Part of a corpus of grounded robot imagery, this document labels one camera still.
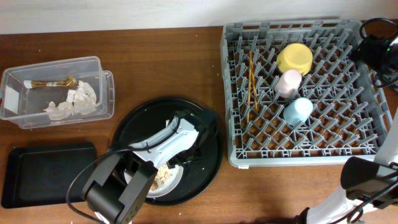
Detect food scraps with rice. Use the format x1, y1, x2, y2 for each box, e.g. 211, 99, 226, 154
150, 164, 173, 190

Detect grey plate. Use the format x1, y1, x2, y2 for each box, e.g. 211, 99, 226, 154
123, 163, 185, 198

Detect wooden chopstick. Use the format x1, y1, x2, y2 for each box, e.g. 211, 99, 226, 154
246, 50, 252, 122
249, 50, 258, 111

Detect light blue cup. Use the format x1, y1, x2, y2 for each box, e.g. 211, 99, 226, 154
283, 98, 313, 126

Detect pink cup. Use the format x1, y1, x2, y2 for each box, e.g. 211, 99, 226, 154
274, 70, 302, 98

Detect white napkin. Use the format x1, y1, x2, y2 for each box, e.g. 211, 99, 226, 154
44, 81, 97, 121

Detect yellow-green bowl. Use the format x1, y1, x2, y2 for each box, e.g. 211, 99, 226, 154
277, 43, 313, 76

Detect gold coffee stick wrapper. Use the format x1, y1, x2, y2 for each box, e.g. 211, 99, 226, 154
24, 76, 78, 89

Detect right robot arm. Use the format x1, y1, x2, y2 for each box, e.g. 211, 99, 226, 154
294, 17, 397, 223

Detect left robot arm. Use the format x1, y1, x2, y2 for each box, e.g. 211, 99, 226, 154
81, 109, 218, 223

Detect grey dishwasher rack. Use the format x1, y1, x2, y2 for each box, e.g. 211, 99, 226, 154
220, 20, 392, 168

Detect clear plastic waste bin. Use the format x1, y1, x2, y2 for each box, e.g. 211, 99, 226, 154
1, 56, 115, 129

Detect round black serving tray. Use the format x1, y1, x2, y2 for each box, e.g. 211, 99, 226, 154
112, 97, 223, 206

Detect black rectangular tray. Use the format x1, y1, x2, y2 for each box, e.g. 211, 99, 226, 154
1, 142, 96, 208

